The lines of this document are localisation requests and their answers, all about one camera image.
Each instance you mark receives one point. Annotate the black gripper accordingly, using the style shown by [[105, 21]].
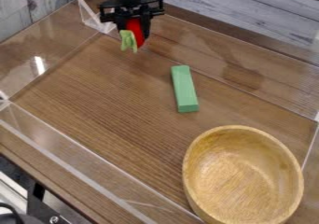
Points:
[[120, 10]]

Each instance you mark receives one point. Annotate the red plush strawberry toy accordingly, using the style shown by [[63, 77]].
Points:
[[132, 34]]

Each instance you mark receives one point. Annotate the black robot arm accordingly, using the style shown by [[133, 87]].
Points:
[[132, 15]]

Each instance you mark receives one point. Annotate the green rectangular block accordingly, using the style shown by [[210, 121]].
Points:
[[185, 89]]

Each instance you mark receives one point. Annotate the clear acrylic tray walls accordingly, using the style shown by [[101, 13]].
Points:
[[90, 122]]

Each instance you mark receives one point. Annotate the wooden bowl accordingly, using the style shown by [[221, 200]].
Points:
[[242, 178]]

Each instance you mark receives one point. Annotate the black table clamp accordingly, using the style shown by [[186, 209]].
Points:
[[39, 209]]

